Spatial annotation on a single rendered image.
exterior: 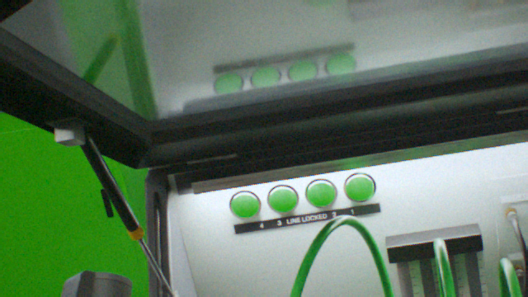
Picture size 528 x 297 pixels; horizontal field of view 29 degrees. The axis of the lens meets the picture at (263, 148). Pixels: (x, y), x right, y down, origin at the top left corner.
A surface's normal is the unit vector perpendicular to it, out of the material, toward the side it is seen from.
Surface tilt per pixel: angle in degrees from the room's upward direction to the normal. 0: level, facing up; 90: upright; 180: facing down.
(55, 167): 90
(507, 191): 90
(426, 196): 90
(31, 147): 90
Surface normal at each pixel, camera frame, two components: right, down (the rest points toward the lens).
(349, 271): -0.06, 0.36
